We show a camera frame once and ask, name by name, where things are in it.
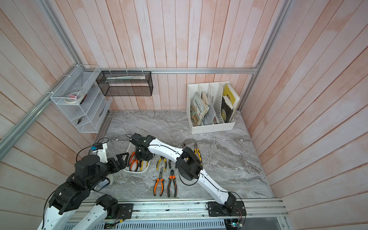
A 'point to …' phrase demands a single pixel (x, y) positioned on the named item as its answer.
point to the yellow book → (227, 91)
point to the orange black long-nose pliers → (169, 164)
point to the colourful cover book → (198, 109)
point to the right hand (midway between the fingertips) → (139, 159)
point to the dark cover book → (228, 108)
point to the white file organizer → (211, 107)
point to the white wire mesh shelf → (87, 108)
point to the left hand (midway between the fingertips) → (122, 158)
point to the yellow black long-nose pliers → (161, 157)
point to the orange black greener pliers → (157, 181)
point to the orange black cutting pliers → (171, 177)
